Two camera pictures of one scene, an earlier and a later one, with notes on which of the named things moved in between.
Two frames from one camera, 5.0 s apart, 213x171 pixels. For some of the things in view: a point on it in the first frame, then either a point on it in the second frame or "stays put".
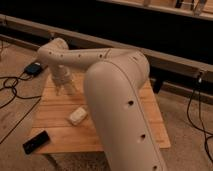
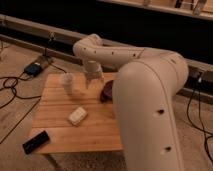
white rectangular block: x=78 y=115 stays put
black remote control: x=36 y=142 stays put
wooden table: x=69 y=122 stays put
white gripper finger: x=59 y=90 to x=87 y=83
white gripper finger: x=73 y=88 to x=102 y=81
